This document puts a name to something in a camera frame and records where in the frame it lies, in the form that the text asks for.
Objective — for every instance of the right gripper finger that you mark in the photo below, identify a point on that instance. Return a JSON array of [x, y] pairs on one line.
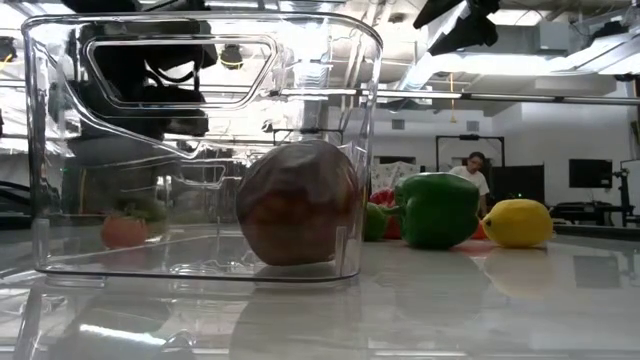
[[467, 32], [437, 12]]

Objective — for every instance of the green bell pepper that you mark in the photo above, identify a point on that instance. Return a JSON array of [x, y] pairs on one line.
[[437, 210]]

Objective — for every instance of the red bell pepper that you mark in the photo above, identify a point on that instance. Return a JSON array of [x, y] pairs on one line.
[[384, 196]]

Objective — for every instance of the yellow lemon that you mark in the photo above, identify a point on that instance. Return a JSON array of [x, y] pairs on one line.
[[517, 223]]

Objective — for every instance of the orange carrot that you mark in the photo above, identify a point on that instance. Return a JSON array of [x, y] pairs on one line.
[[479, 233]]

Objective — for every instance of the green lime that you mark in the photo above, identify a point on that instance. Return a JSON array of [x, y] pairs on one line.
[[373, 223]]

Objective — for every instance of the light green fruit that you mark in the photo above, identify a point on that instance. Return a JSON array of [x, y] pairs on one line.
[[145, 209]]

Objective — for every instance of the red tomato with green stem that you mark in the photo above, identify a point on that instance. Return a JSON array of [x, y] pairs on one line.
[[124, 233]]

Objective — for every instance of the person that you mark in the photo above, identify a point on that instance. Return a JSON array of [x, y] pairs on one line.
[[472, 174]]

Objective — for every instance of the black panel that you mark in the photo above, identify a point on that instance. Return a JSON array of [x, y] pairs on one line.
[[517, 182]]

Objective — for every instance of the patterned white cloth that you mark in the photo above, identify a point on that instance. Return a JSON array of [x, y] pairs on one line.
[[395, 175]]

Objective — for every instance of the black monitor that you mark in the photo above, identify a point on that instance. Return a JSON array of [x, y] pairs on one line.
[[590, 173]]

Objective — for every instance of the dark background desk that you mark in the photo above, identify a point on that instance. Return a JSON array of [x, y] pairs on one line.
[[590, 210]]

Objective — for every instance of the black equipment stand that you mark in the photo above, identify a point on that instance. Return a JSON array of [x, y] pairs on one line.
[[625, 195]]

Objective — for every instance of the clear plastic bin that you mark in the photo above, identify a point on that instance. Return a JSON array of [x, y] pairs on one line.
[[60, 150]]

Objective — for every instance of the silver air duct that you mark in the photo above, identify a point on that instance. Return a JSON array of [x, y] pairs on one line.
[[420, 70]]

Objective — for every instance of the horizontal metal rail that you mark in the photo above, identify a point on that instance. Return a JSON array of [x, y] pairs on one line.
[[425, 94]]

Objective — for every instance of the grey wall vent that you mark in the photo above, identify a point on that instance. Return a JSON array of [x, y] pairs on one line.
[[398, 124], [472, 125]]

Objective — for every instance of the black table edge frame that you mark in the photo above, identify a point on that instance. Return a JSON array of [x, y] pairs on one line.
[[600, 231]]

